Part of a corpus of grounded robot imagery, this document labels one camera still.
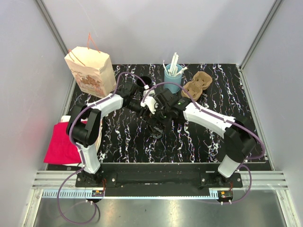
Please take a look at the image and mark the black paper coffee cup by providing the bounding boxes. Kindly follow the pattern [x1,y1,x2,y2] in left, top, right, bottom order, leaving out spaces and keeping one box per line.
[149,128,164,139]

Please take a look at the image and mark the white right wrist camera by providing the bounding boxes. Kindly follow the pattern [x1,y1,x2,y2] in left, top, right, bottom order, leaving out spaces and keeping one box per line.
[140,96,158,114]

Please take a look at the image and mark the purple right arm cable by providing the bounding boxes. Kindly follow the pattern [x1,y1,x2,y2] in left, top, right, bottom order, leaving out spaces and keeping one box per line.
[142,82,265,204]

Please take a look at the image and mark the left aluminium frame post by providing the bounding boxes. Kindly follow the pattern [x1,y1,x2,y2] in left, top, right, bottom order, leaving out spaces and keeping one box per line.
[34,0,68,55]

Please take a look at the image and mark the pink folded cloth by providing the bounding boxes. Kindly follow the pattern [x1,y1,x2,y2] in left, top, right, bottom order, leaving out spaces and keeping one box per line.
[44,122,81,165]

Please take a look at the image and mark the aluminium frame post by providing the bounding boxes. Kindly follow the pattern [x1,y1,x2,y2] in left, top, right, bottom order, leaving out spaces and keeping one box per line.
[240,0,285,68]
[34,0,68,55]

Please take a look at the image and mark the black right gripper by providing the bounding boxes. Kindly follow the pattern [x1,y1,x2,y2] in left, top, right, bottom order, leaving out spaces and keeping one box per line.
[145,100,172,134]

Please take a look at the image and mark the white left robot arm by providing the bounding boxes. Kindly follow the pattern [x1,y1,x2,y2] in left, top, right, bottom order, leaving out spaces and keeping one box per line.
[66,83,146,187]

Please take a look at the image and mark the printed paper takeout bag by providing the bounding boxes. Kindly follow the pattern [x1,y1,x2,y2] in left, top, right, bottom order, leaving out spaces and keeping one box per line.
[64,35,116,98]

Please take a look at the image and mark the stack of black cups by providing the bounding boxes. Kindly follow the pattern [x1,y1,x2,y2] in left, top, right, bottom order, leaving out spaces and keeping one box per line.
[136,76,152,93]

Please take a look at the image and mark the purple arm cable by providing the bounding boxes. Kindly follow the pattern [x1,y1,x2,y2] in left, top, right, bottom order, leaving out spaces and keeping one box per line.
[56,72,150,225]
[142,82,265,204]

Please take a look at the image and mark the brown pulp cup carrier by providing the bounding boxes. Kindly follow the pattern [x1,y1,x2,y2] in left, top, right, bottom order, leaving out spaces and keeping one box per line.
[183,71,213,101]

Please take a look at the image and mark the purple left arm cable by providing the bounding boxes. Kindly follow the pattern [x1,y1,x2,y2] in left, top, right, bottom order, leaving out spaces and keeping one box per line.
[56,72,150,225]

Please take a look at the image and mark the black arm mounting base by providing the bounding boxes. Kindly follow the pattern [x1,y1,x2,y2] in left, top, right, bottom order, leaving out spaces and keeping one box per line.
[75,163,243,198]

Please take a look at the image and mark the light blue straw holder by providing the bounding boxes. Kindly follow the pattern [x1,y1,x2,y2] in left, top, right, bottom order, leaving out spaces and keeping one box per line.
[164,64,183,94]

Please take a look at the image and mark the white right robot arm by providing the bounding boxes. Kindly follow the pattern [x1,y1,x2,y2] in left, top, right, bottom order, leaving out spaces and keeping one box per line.
[142,88,258,188]

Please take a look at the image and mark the right aluminium frame post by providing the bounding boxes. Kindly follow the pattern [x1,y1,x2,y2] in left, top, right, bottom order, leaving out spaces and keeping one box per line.
[240,0,285,68]

